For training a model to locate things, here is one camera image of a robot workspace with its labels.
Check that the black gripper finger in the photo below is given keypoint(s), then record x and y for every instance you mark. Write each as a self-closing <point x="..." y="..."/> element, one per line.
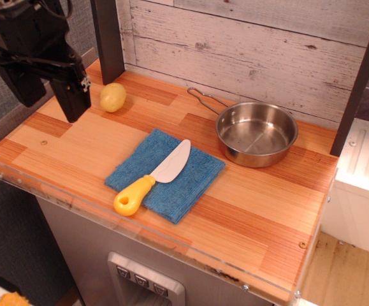
<point x="26" y="86"/>
<point x="74" y="101"/>

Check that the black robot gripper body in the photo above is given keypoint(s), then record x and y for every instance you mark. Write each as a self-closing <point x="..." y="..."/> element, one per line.
<point x="33" y="36"/>

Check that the yellow toy potato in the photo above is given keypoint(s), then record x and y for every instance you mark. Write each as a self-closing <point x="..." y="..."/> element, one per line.
<point x="112" y="97"/>

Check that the stainless steel pot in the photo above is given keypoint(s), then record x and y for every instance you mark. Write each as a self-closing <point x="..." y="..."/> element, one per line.
<point x="251" y="134"/>

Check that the blue folded cloth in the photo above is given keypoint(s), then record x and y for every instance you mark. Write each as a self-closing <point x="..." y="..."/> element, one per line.
<point x="173" y="200"/>

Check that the grey toy kitchen cabinet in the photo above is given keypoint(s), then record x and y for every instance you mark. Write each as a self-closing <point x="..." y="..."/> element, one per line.
<point x="85" y="244"/>

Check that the silver dispenser button panel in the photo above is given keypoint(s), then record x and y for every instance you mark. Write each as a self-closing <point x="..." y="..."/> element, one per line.
<point x="136" y="284"/>

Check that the orange object bottom left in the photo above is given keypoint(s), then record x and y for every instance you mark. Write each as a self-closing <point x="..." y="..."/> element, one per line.
<point x="13" y="299"/>

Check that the dark left shelf post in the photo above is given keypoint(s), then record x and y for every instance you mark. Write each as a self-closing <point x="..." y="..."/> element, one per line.
<point x="107" y="30"/>

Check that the dark shelf post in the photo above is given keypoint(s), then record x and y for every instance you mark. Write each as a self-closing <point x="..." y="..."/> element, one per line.
<point x="351" y="106"/>
<point x="107" y="30"/>

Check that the yellow handled toy knife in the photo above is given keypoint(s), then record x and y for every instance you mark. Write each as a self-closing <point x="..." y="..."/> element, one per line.
<point x="128" y="201"/>

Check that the dark right shelf post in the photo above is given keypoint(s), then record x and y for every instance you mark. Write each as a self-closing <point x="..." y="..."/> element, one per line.
<point x="351" y="106"/>

